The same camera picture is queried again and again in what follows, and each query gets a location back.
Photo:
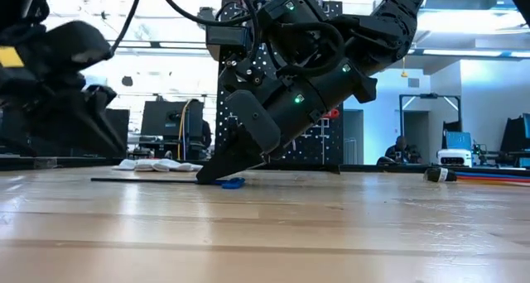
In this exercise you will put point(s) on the person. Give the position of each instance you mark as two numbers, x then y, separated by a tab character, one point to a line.
401	150
206	134

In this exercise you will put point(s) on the black round ceiling fixture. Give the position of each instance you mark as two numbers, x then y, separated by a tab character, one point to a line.
127	81

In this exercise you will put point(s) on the grey wall vent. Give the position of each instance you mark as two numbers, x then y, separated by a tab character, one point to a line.
413	82

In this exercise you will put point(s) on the black hanging fixture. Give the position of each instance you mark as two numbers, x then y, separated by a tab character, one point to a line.
205	17

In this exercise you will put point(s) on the grey door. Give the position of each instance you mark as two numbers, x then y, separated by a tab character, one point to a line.
354	138

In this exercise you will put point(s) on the blue box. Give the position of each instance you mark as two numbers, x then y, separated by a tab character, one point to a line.
457	140

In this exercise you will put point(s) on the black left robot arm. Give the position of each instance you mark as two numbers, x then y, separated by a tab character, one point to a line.
20	3

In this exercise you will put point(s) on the white knit glove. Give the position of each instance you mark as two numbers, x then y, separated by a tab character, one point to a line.
161	165

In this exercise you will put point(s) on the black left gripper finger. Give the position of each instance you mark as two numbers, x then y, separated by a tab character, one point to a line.
74	130

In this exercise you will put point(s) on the black pegboard bin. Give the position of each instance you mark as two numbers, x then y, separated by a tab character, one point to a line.
225	36

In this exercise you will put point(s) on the white desktop device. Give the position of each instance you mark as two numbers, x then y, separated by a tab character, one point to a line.
453	156

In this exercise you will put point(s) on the black office partition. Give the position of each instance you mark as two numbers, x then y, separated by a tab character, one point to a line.
122	121

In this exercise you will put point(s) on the dark lab equipment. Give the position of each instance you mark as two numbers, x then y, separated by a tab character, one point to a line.
484	154

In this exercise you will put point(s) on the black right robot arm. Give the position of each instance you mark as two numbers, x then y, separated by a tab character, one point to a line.
385	30

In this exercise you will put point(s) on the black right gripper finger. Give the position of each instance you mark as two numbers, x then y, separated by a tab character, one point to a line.
232	163

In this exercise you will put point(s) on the black metal pegboard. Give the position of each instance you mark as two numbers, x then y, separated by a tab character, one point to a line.
331	150

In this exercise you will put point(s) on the black metal door frame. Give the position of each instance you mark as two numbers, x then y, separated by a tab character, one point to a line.
430	96

